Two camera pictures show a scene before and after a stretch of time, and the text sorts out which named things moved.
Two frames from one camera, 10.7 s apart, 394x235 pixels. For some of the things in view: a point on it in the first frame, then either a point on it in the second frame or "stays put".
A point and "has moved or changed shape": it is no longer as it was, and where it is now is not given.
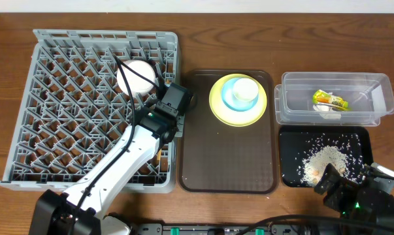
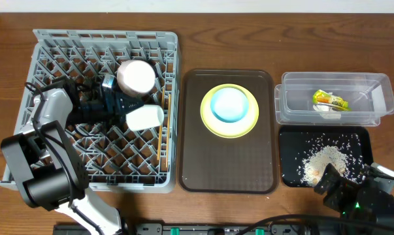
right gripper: x=344 y=188 stays put
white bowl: x=138 y=85 stays put
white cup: x=246 y=89 has moved or changed shape
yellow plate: x=230 y=117 has moved or changed shape
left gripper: x=183 y=113 -> x=109 y=106
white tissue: x=326 y=111 stays put
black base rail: x=223 y=228 stays put
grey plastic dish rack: x=72 y=112 stays put
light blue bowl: x=232 y=102 has moved or changed shape
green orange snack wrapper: x=322 y=97 stays put
